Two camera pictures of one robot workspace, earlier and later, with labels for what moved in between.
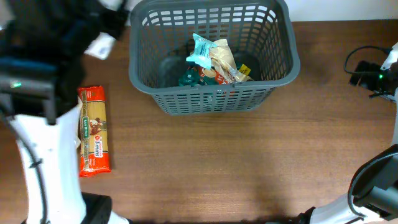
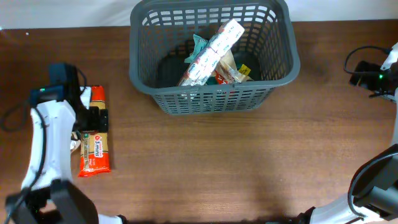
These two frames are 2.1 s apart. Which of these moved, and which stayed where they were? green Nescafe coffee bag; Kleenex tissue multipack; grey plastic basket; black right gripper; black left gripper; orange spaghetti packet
Moved: green Nescafe coffee bag; Kleenex tissue multipack; black left gripper
Stayed: orange spaghetti packet; grey plastic basket; black right gripper
